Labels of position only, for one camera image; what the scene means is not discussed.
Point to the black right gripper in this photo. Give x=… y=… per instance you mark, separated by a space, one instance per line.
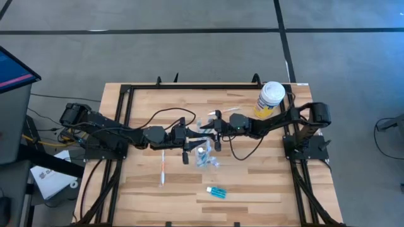
x=224 y=127

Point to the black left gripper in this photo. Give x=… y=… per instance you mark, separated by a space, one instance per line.
x=178 y=138

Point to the purple toothbrush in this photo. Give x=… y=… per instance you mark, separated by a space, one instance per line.
x=215 y=163

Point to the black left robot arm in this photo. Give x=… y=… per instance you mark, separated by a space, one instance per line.
x=107 y=126

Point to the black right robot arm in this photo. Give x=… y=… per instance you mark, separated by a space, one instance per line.
x=284 y=119

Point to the clear plastic square cup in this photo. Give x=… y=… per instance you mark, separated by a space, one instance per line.
x=199 y=162

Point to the blue and white tube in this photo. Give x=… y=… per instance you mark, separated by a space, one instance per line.
x=217 y=192

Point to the yellow Lysol wipes canister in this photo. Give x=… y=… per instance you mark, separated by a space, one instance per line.
x=268 y=101

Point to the white label sticker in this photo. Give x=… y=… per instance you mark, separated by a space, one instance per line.
x=302 y=84

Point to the white tape roll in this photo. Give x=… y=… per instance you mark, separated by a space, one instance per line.
x=72 y=184

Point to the black desk foot bar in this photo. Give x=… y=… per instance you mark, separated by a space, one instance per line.
x=50 y=160

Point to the white paper booklet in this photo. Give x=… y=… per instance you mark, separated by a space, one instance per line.
x=52 y=183

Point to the grey furniture leg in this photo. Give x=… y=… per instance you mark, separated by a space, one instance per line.
x=394 y=123

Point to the computer monitor blue screen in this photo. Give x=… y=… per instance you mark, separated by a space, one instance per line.
x=12 y=72

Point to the black aluminium rig frame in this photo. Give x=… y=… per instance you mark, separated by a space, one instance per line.
x=205 y=86

